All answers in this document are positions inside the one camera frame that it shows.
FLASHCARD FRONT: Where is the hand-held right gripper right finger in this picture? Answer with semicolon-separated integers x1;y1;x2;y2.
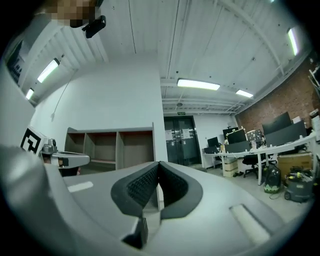
149;160;299;256

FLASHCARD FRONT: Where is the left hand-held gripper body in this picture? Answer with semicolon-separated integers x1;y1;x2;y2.
20;126;59;158

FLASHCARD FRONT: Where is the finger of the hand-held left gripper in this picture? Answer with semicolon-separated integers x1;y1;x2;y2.
50;151;91;171

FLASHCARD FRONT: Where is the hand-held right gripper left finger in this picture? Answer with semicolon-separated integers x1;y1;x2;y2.
62;161;160;250

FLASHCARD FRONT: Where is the white under-desk cabinet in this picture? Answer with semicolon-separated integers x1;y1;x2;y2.
222;158;239;179

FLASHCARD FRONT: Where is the white office desk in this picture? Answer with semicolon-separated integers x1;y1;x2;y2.
201;133;319;186

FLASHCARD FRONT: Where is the grey open shelf unit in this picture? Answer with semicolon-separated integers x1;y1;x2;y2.
64;121;156;174

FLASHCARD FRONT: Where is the black office chair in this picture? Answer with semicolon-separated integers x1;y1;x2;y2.
241;151;266;180

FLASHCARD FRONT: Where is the green black backpack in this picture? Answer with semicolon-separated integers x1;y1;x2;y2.
263;165;283;194

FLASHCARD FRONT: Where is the black computer monitor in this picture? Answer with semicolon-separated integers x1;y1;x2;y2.
261;111;293;136
226;130;247;145
207;136;221;149
222;126;240;137
264;121;308;148

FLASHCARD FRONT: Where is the black double door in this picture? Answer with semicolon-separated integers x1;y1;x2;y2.
163;115;203;168

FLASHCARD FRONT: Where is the patterned dark box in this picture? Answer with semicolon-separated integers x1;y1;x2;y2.
245;129;264;142

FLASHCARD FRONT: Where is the grey canister vacuum cleaner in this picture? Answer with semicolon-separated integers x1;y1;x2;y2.
283;167;315;204

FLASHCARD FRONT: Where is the brown cardboard box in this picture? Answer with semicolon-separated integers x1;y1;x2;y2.
276;152;314;176

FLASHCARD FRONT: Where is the person's head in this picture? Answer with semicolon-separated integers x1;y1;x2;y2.
37;0;105;29

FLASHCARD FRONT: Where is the hanging white cable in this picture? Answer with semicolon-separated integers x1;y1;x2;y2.
50;69;77;122

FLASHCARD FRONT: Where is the black head-worn camera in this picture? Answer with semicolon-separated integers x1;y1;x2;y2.
81;15;107;39

